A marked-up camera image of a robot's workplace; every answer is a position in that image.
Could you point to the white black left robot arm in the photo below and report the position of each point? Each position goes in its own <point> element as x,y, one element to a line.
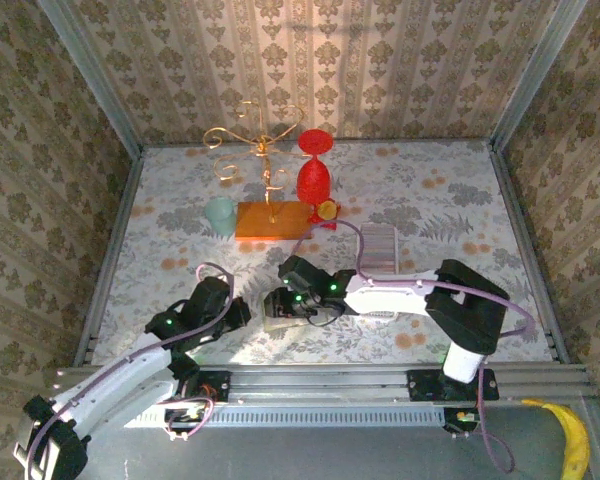
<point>115,380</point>

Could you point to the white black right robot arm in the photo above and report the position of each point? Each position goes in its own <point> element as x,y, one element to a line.
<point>470,310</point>

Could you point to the small controller board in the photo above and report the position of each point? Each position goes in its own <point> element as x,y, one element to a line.
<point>462,420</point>
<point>185,417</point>

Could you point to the red yellow snack packet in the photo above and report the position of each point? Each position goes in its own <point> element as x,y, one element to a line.
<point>325,212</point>

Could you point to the pale green cup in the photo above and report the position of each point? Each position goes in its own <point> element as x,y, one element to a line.
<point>220,212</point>

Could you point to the red goblet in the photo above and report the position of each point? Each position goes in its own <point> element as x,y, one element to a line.
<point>314,182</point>

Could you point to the floral fern print table cover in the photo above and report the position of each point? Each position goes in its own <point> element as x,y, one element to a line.
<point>455,200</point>

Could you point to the yellow banana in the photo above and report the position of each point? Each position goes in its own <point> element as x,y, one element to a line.
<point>572,435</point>

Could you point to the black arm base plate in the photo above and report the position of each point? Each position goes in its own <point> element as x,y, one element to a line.
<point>425,385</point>
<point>215,387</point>

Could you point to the aluminium frame side rail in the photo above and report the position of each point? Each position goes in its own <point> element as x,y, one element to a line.
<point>524,225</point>
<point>111,250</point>

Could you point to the aluminium frame post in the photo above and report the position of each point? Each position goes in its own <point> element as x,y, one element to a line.
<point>535,75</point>
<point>94,75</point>

